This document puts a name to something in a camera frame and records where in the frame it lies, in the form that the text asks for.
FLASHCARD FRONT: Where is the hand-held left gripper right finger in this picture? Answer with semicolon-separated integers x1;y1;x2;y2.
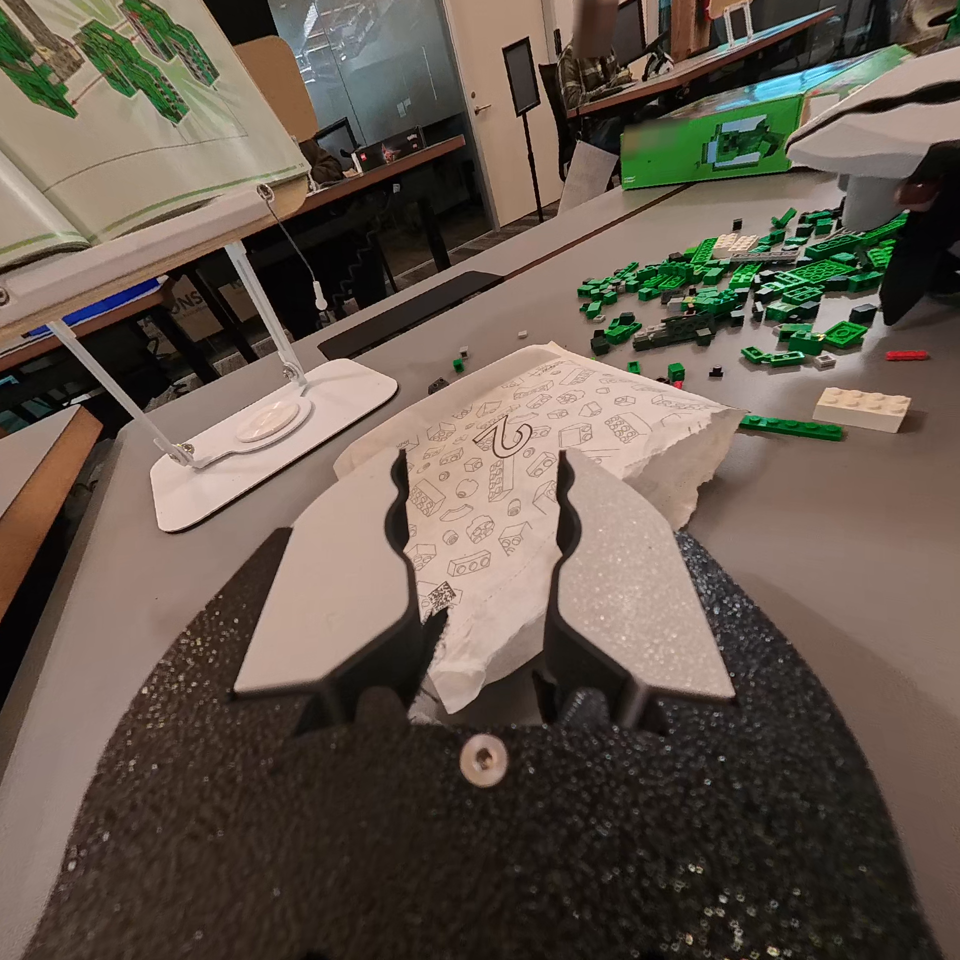
532;450;738;729

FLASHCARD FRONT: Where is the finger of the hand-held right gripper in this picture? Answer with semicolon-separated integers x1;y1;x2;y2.
787;51;960;231
879;142;960;327

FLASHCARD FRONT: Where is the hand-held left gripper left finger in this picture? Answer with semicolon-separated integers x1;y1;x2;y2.
232;448;450;721

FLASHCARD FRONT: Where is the pile of green toy bricks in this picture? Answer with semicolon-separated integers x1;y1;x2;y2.
576;204;912;374

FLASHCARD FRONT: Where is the brick-printed white paper bag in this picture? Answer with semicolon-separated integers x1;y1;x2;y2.
333;341;749;715

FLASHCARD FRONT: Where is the building instruction booklet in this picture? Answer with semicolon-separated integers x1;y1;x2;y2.
0;0;312;273

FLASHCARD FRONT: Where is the wood-edged office desk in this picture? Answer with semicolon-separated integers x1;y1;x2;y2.
0;405;104;620

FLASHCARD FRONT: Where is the green toy set box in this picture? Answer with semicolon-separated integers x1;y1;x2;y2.
618;43;912;192

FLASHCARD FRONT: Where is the white toy brick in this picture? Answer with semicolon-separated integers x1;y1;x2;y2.
812;386;914;435

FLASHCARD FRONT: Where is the white and wooden book stand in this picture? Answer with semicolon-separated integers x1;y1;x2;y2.
0;183;399;535

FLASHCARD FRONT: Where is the long green plate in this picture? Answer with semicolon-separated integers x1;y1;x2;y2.
738;414;845;442

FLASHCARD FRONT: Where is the white paper sheet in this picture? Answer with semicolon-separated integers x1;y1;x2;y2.
561;141;625;213

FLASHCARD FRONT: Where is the cardboard box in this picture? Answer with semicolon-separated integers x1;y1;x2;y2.
168;271;245;340

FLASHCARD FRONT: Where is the black framed sign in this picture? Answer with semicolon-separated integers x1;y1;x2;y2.
501;39;547;224

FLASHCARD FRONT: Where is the wooden book stand board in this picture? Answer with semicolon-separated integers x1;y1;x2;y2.
232;36;320;141

